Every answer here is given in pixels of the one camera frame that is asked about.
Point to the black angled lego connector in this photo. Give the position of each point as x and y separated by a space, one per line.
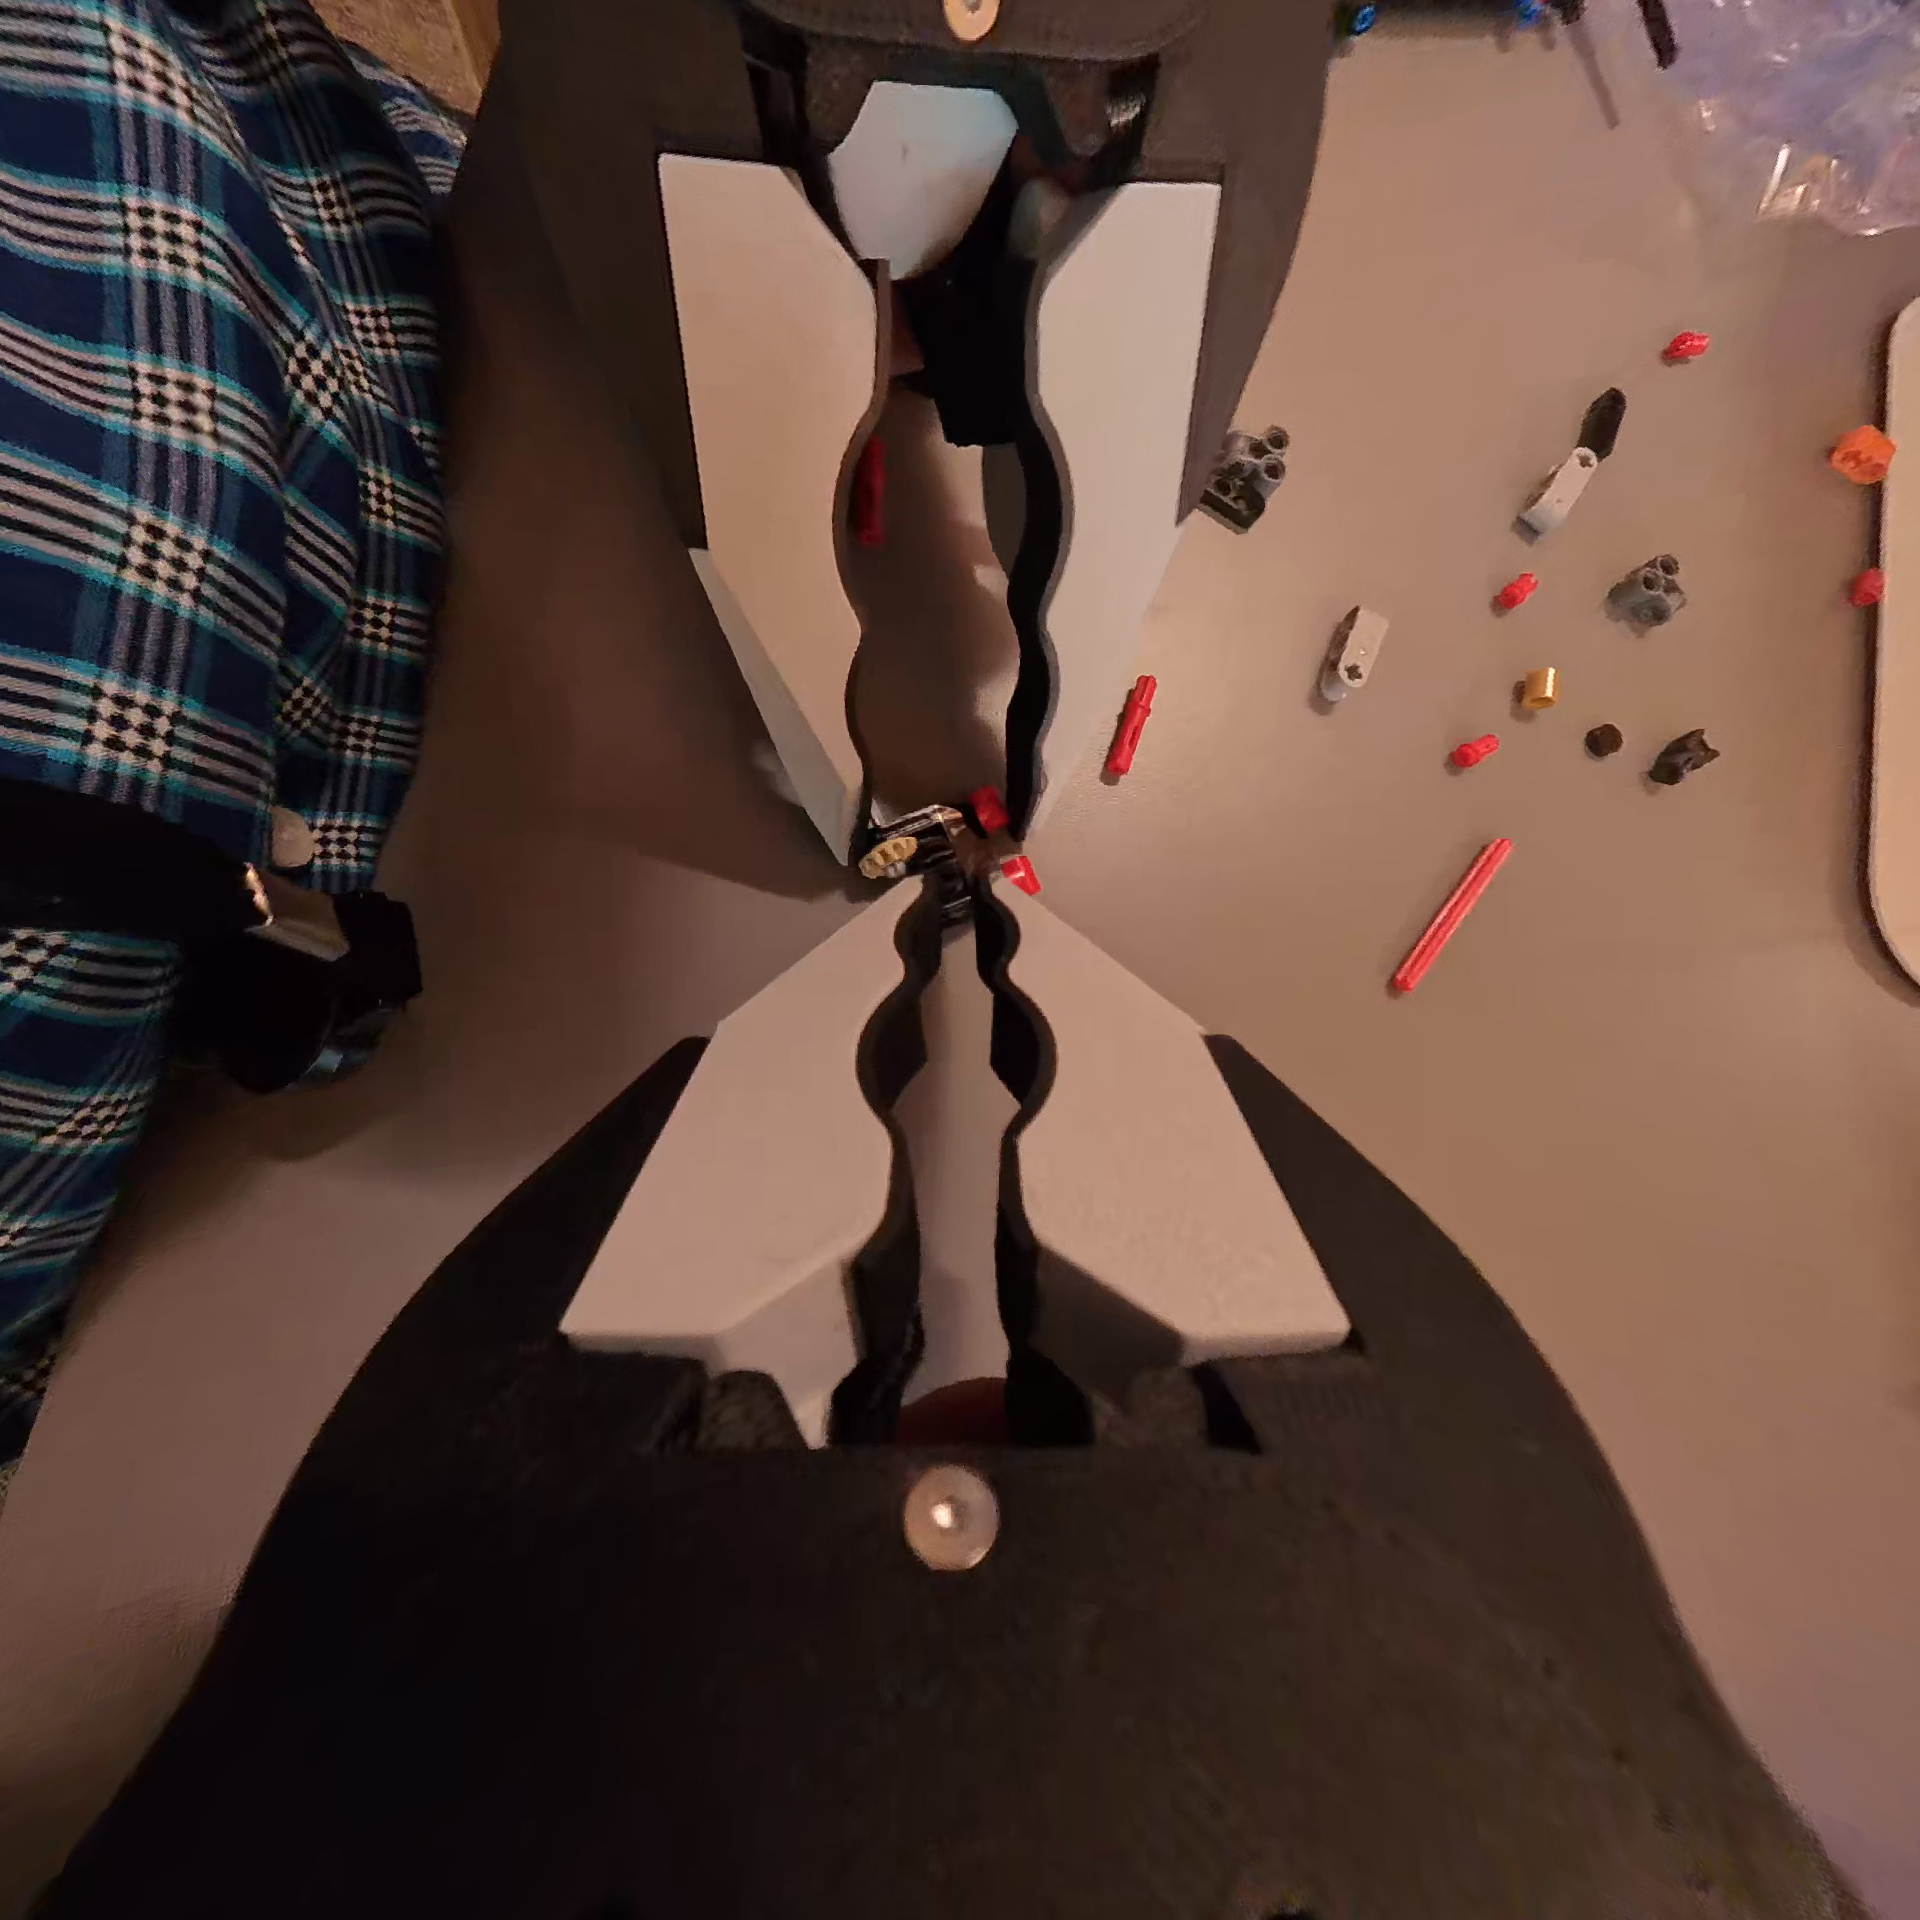
1683 758

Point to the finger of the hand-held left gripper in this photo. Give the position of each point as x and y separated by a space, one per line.
763 375
1140 375

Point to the light grey lego beam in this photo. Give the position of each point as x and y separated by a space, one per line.
1354 654
1557 495

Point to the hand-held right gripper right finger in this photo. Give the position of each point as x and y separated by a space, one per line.
1185 1200

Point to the clear plastic bag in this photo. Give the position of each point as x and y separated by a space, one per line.
1816 105

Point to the long red lego pin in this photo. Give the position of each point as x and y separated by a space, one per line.
1129 728

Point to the black grey lego connector block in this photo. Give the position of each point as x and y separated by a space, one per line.
1244 475

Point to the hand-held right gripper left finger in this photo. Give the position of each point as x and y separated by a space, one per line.
733 1200

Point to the tan lego bush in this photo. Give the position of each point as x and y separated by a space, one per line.
1539 686

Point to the person in plaid shirt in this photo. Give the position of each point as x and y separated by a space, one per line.
180 450

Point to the dark grey lego connector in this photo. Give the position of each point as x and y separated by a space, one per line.
1645 591

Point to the orange lego piece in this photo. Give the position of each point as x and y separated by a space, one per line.
1860 452

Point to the short black lego beam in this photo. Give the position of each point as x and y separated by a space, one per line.
1603 422

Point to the long red lego axle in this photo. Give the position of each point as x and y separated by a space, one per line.
1451 914

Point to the small black lego assembly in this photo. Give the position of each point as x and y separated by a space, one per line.
938 840

